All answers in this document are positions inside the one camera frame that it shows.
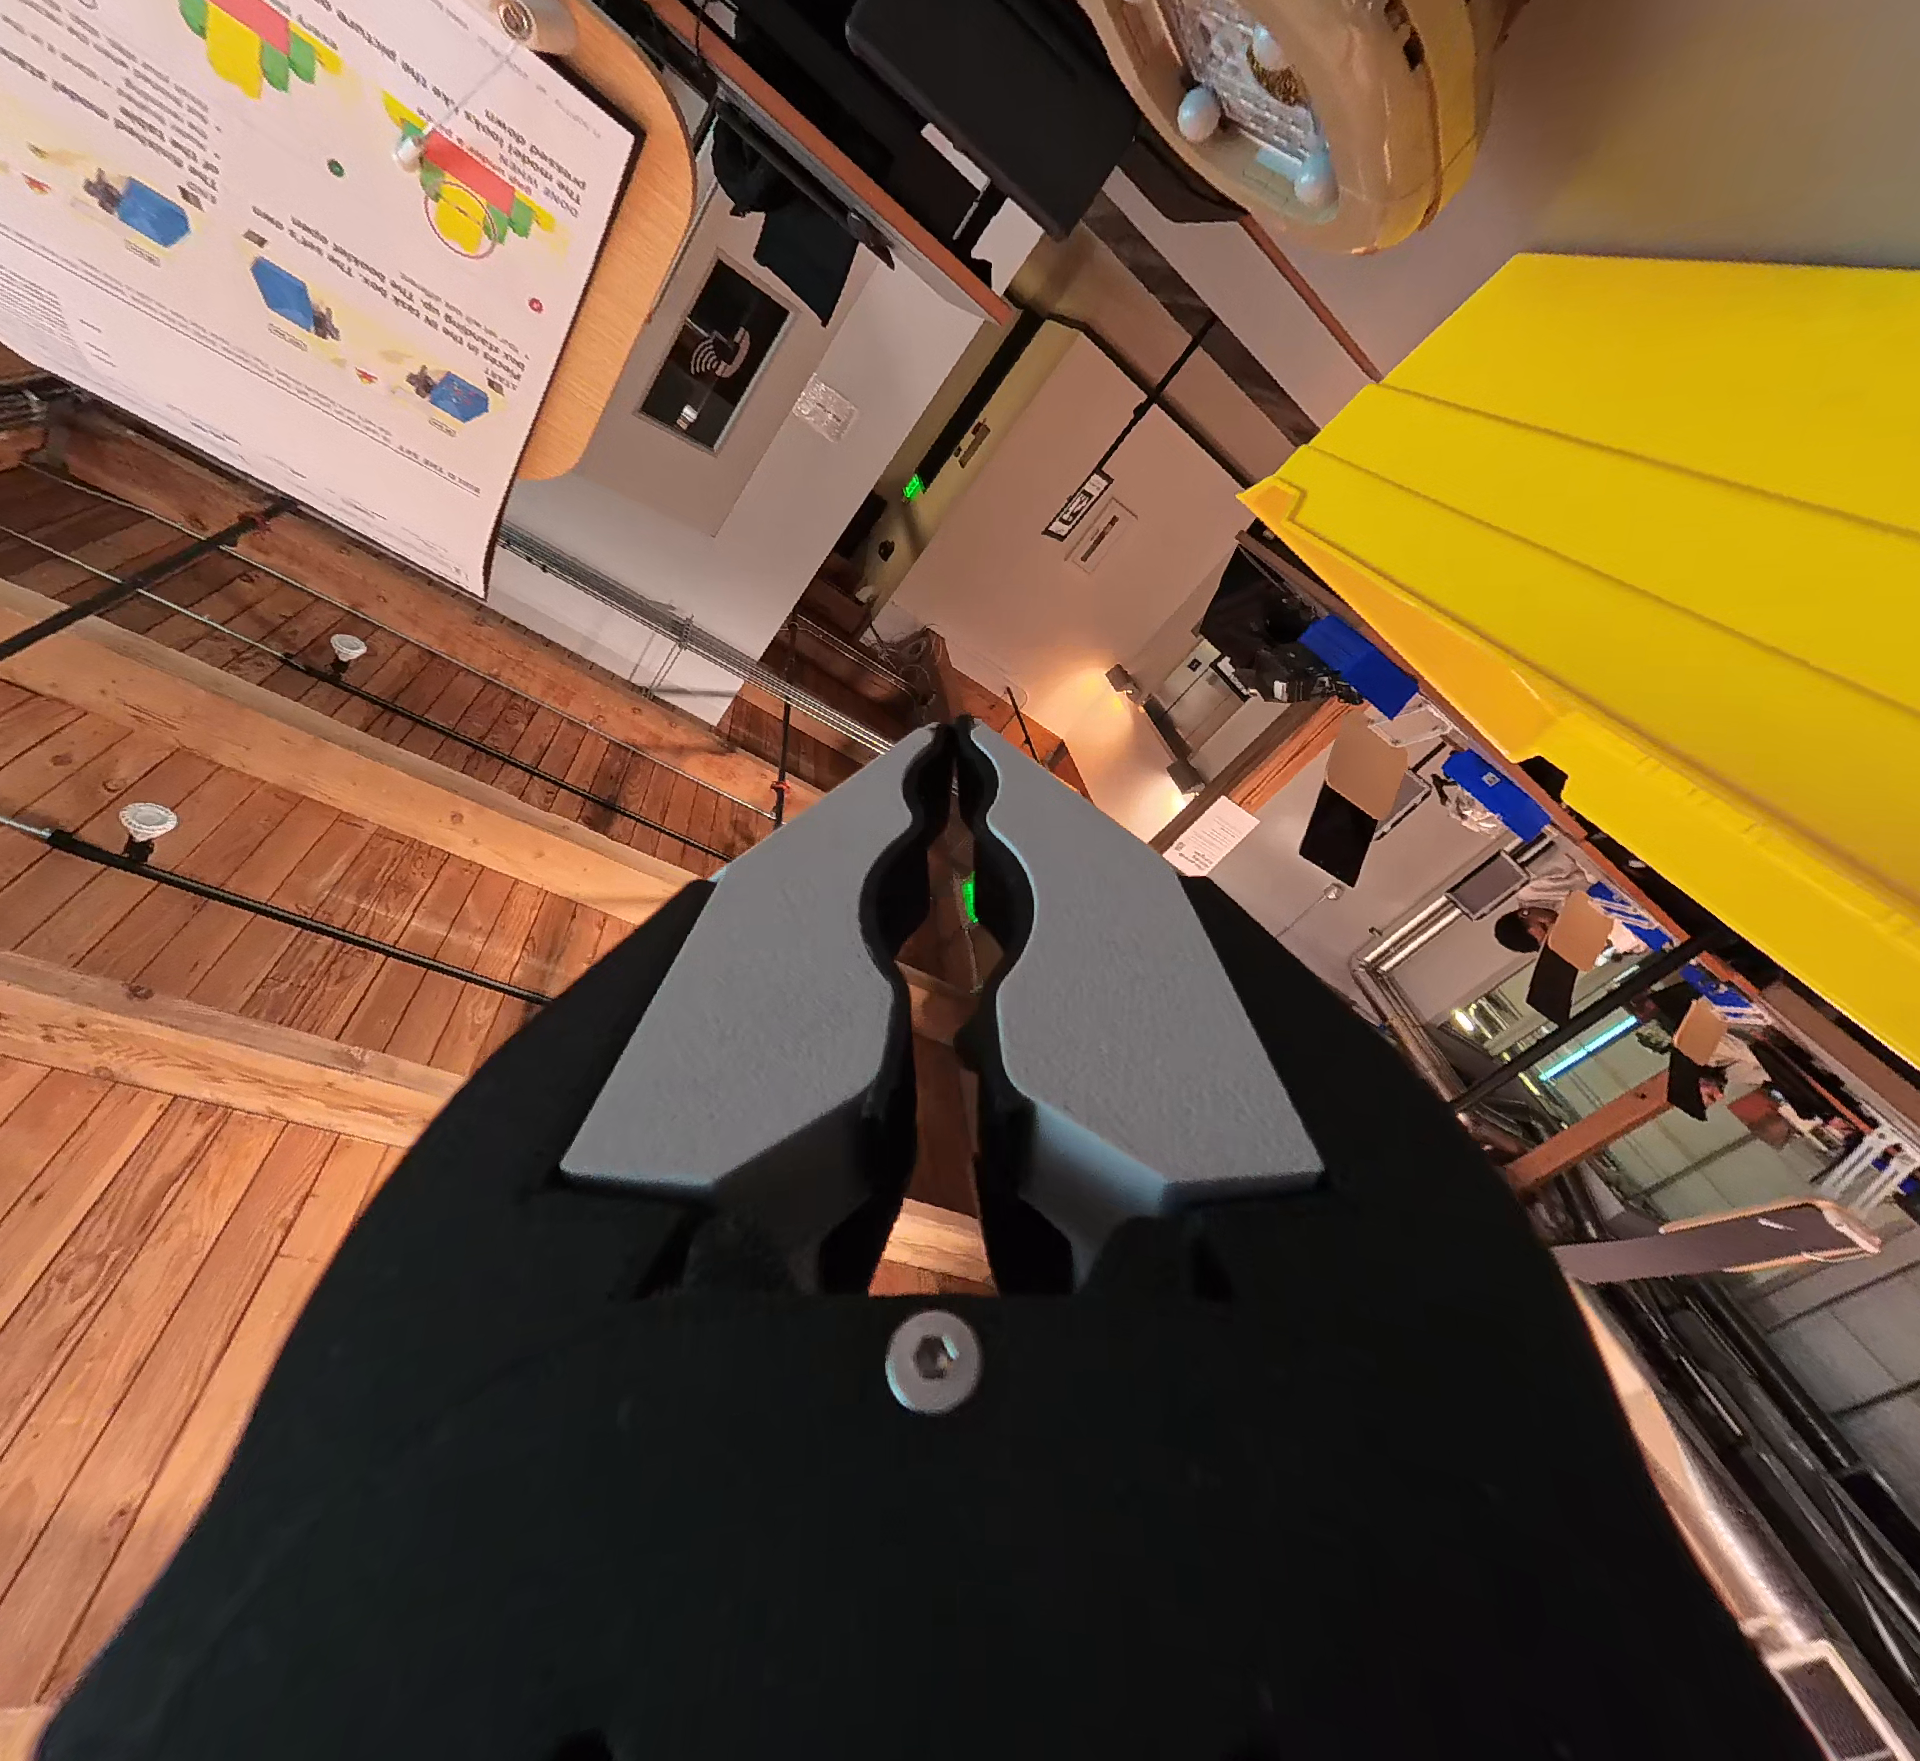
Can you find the tan brick model pot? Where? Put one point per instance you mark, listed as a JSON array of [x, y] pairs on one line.
[[1321, 22]]

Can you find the blue storage bin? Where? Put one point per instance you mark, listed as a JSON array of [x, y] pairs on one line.
[[1358, 664], [1500, 793]]

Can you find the framed dark wall picture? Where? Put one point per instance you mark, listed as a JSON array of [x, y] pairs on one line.
[[716, 350]]

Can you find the printed instruction sheet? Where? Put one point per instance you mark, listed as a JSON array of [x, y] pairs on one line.
[[226, 289]]

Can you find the tan black hanging card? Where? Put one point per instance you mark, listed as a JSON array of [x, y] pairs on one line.
[[1351, 786], [1568, 957], [1695, 1057]]

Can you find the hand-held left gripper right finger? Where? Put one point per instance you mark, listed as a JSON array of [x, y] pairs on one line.
[[1155, 1039]]

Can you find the wall notice plate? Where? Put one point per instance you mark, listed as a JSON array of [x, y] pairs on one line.
[[1077, 505]]

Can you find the yellow plastic bin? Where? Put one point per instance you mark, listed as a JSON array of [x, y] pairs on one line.
[[1650, 561]]

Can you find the white paper sign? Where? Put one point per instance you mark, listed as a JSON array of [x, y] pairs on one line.
[[1211, 834]]

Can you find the grey wood-edged table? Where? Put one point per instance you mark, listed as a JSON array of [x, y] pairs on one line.
[[1725, 1245]]

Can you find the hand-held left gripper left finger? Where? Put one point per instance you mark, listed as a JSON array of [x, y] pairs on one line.
[[735, 1039]]

